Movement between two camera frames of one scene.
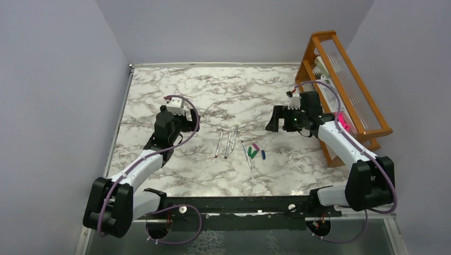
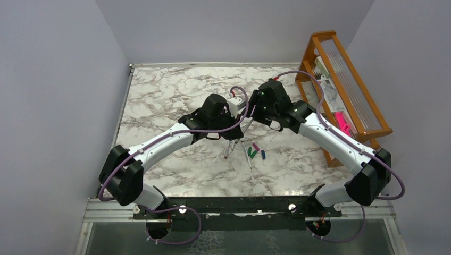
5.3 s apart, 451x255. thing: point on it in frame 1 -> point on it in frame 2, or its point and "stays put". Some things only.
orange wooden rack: [328, 69] stays put
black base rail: [237, 212] stays put
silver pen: [219, 144] -> [237, 141]
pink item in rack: [343, 122] stays put
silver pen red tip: [227, 146] stays put
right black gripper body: [286, 120] -> [258, 117]
